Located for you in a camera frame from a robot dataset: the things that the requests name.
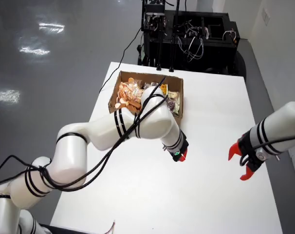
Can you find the orange snack bag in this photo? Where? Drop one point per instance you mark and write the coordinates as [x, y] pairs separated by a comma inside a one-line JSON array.
[[128, 89]]

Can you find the brown cardboard box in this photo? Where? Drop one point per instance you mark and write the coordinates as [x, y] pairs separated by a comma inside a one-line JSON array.
[[113, 100]]

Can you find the orange sausage snacks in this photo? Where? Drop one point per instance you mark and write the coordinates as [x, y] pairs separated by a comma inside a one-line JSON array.
[[128, 105]]

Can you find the cream snack packet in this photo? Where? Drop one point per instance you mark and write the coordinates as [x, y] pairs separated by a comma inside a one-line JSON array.
[[175, 97]]

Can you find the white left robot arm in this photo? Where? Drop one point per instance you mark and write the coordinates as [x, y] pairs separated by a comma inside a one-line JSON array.
[[152, 122]]

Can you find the black stand post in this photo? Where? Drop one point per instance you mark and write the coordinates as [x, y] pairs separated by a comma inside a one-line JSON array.
[[173, 48], [159, 48]]

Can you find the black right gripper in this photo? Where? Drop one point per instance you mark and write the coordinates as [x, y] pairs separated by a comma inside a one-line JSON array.
[[248, 153]]

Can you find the black electronics unit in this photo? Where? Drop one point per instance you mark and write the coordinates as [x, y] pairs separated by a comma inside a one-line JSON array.
[[154, 17]]

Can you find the black equipment cart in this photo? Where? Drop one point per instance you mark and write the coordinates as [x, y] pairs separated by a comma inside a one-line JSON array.
[[210, 51]]

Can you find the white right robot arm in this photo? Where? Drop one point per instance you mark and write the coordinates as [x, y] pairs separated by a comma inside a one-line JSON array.
[[281, 131]]

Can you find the yellow snack packet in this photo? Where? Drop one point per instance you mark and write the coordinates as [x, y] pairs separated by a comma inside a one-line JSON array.
[[165, 88]]

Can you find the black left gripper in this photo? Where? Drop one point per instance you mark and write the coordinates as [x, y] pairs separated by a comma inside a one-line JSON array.
[[177, 156]]

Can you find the purple snack packets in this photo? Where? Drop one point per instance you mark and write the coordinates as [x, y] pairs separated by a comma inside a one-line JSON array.
[[171, 104]]

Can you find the dark snack packet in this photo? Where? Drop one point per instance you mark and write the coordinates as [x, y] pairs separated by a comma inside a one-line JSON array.
[[150, 85]]

